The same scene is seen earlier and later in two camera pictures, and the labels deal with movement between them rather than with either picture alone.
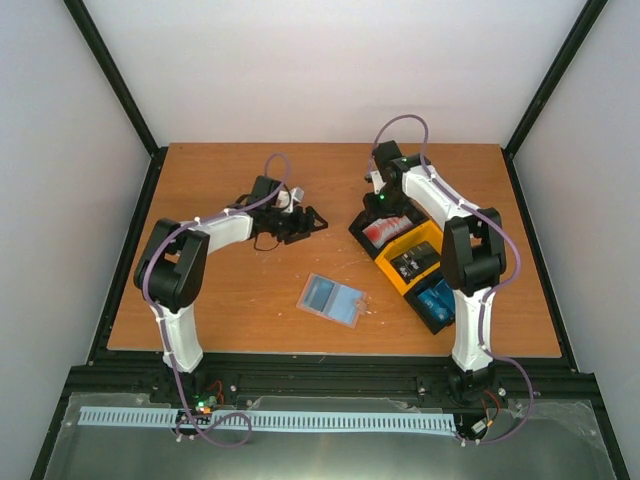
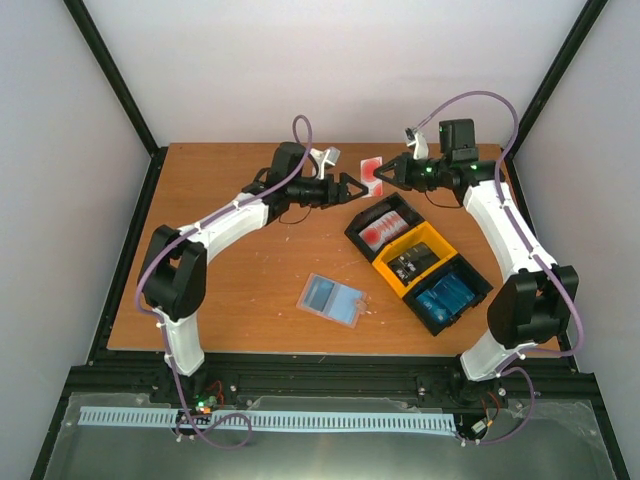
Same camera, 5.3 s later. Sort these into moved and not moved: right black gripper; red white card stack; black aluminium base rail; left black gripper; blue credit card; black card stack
Moved: right black gripper; left black gripper
Not moved: red white card stack; blue credit card; black card stack; black aluminium base rail
